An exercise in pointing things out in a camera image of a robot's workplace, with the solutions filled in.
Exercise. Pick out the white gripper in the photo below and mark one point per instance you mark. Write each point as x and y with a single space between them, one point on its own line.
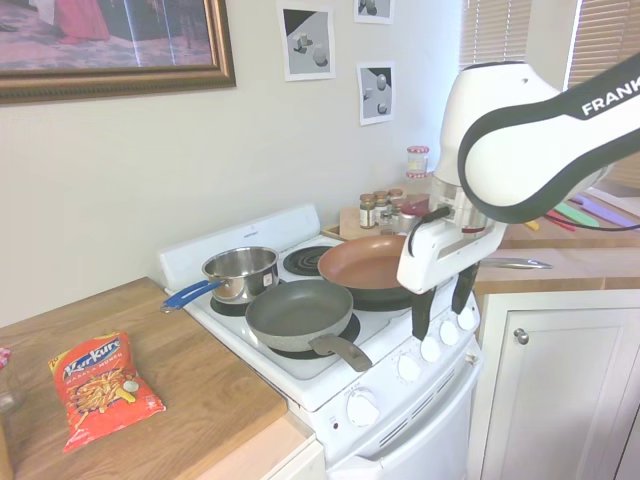
440 255

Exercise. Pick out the white burner knob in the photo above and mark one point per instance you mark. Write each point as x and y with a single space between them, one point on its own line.
408 368
467 319
448 332
430 349

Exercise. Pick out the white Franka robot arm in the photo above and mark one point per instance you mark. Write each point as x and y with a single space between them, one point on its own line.
500 150

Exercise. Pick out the white electric stove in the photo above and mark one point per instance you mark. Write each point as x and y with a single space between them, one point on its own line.
325 370

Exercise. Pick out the round metal cabinet knob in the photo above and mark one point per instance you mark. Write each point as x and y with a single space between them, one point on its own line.
521 336

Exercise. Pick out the copper coloured frying pan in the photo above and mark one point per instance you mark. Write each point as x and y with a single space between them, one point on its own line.
360 265

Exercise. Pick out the small glass shaker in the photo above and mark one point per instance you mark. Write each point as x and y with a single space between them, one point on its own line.
386 222

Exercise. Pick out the spice jar with gold lid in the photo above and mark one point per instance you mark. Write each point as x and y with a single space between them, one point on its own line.
367 212
396 197
381 200

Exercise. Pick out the yellow knife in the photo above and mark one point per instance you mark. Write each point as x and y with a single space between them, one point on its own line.
531 225

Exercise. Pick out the wooden cutting board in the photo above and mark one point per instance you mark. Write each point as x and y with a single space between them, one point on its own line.
345 225

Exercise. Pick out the white oven temperature knob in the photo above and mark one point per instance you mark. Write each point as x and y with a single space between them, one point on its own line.
362 407

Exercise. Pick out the red knife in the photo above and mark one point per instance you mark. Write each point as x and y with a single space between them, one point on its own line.
560 220

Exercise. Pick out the jar with red checked lid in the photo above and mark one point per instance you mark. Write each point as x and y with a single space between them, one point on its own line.
418 161

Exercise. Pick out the white cabinet door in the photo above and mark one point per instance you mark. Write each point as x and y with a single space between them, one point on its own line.
560 390

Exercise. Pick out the black coil burner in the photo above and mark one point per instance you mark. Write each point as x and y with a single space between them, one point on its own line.
302 261

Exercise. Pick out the grey speckled frying pan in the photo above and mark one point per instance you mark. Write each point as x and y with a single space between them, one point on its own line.
295 312

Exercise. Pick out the green knife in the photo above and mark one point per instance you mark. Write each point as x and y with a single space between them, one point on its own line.
575 211

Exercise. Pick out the purple knife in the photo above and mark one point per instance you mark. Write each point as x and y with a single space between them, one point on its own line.
607 206

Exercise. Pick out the tall grey shapes paper print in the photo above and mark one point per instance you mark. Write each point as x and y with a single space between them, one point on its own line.
376 94

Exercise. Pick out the narrow wooden window blind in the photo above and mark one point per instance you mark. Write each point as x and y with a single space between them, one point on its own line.
492 30

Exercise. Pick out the large grey shapes paper print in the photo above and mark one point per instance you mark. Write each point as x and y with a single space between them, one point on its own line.
306 42

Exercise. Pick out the small grey shapes paper print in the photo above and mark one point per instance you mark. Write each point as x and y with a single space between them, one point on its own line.
373 9

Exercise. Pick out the wide wooden window blind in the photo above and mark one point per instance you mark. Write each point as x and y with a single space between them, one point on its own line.
607 35

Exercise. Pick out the red Kurkure snack bag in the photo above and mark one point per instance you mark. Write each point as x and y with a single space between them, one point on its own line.
102 390

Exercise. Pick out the empty glass jar checked lid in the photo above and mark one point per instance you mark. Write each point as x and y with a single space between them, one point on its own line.
9 385

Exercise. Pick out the framed painting with bronze frame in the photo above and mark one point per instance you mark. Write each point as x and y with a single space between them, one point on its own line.
100 40

